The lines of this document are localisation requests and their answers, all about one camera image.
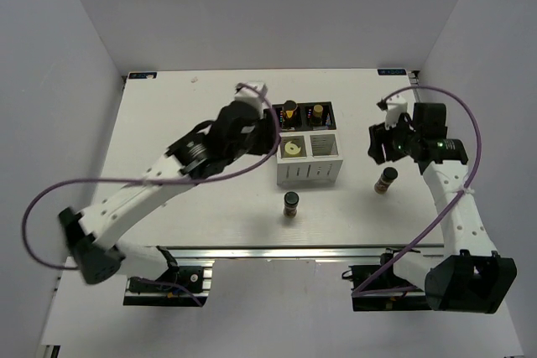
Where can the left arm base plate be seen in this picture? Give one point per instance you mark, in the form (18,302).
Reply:
(188,286)

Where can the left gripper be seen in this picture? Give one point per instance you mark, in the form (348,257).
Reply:
(268,136)

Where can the brown bottle gold cap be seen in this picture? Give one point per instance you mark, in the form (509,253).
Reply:
(316,116)

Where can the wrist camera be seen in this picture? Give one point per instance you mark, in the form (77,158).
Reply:
(393,107)
(251,93)

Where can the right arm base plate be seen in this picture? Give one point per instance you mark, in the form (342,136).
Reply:
(389,293)

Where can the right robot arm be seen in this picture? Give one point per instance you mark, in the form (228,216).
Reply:
(472,276)

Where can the XDOF logo sticker right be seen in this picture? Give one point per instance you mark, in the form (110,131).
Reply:
(389,72)

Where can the tall dark sauce bottle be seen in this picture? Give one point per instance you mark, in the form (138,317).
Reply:
(289,115)

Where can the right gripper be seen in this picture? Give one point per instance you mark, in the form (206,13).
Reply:
(378,133)

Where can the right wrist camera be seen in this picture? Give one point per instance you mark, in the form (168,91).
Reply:
(393,107)

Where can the white squeeze bottle yellow cap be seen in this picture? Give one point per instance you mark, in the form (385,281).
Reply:
(291,149)

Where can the spice jar black lid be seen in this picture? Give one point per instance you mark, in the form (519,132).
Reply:
(291,201)
(386,178)

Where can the black metal organizer rack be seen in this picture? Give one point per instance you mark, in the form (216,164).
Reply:
(303,117)

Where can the xdof logo sticker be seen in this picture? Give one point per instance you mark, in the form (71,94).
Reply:
(389,72)
(142,75)

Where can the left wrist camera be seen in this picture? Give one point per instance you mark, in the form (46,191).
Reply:
(251,93)

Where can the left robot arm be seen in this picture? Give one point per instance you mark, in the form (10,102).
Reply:
(93,234)

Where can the XDOF logo sticker left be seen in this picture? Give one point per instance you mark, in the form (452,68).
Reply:
(142,75)

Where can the white metal organizer rack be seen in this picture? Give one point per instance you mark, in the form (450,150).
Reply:
(320,161)

